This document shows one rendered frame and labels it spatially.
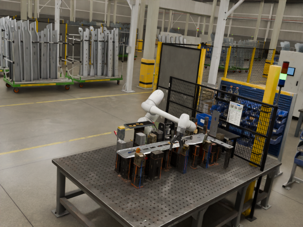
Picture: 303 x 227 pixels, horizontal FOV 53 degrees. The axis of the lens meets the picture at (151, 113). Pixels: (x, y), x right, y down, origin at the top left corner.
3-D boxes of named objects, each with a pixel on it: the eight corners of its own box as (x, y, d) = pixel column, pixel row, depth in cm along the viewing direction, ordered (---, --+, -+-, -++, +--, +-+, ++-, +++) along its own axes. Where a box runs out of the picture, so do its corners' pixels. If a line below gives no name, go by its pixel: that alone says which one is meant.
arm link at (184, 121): (183, 127, 318) (189, 130, 328) (187, 113, 321) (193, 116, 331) (175, 125, 325) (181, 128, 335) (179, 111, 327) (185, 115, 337)
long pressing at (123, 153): (126, 160, 302) (126, 158, 302) (114, 151, 319) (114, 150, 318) (215, 139, 388) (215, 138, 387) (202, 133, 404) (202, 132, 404)
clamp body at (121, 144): (117, 174, 332) (120, 143, 322) (112, 170, 340) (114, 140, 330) (125, 172, 338) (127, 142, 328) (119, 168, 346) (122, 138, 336)
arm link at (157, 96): (143, 119, 432) (153, 107, 439) (152, 125, 429) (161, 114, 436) (146, 97, 360) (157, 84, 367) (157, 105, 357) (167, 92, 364)
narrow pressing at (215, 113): (215, 136, 395) (219, 111, 385) (208, 133, 403) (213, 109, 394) (215, 136, 395) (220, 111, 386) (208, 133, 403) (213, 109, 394)
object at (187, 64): (195, 147, 619) (210, 49, 564) (190, 149, 610) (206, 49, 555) (151, 128, 711) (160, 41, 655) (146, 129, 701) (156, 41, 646)
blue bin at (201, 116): (208, 129, 412) (210, 120, 408) (194, 122, 436) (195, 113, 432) (218, 128, 421) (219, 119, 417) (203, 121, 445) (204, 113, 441)
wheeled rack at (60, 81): (12, 93, 874) (11, 31, 825) (2, 86, 945) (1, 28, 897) (73, 90, 996) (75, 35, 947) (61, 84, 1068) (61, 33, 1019)
